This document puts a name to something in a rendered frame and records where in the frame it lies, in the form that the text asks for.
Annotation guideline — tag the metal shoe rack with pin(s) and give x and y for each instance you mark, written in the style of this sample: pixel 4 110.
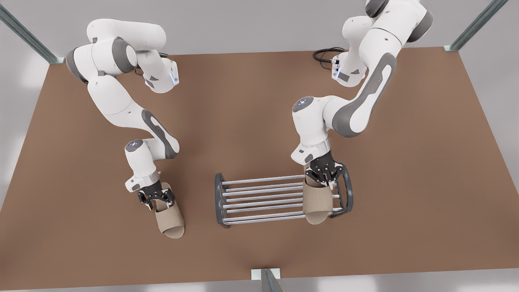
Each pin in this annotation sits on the metal shoe rack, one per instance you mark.
pixel 263 198

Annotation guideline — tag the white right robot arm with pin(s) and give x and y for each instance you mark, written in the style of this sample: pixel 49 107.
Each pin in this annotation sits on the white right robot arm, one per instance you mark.
pixel 113 97

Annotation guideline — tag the silver frame post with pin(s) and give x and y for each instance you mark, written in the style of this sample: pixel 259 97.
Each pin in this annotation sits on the silver frame post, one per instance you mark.
pixel 268 280
pixel 28 36
pixel 474 26

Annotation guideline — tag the beige slipper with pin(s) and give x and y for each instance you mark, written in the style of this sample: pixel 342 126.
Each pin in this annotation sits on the beige slipper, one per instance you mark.
pixel 170 217
pixel 317 200

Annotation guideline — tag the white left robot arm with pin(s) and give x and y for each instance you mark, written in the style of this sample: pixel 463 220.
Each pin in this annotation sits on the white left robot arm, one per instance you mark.
pixel 365 101

